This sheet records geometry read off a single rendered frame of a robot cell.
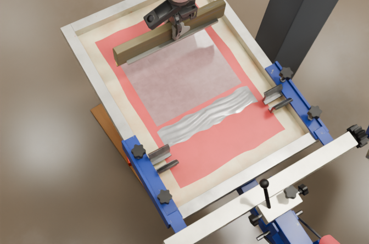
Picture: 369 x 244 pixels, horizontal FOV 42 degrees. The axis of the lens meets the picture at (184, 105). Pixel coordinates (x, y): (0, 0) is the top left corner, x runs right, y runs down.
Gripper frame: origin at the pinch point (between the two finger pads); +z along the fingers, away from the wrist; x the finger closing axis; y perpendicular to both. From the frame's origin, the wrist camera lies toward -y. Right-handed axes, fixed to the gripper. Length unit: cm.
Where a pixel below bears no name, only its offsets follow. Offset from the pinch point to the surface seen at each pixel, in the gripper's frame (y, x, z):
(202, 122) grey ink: -3.4, -28.6, 12.8
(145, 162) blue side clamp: -27.3, -32.6, 8.8
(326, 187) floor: 64, -63, 110
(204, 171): -11.4, -43.0, 13.5
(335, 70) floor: 112, -10, 110
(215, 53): 14.8, -7.7, 13.6
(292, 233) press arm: -1, -73, 5
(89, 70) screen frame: -27.9, 5.4, 9.9
